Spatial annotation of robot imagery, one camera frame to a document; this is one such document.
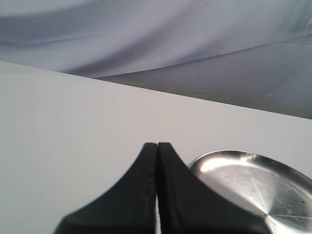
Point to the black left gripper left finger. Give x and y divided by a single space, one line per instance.
128 207

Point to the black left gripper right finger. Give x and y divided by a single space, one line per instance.
187 206

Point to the round stainless steel plate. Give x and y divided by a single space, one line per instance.
279 194

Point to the grey backdrop cloth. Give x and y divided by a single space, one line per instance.
250 53

